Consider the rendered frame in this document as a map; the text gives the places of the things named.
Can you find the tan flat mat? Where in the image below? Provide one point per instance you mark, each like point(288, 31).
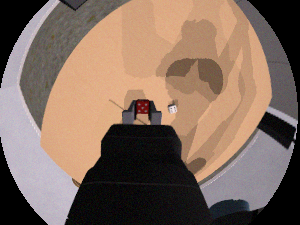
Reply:
point(111, 114)

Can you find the red die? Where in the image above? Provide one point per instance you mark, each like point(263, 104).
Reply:
point(142, 106)

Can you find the white die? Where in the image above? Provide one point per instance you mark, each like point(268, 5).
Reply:
point(172, 108)

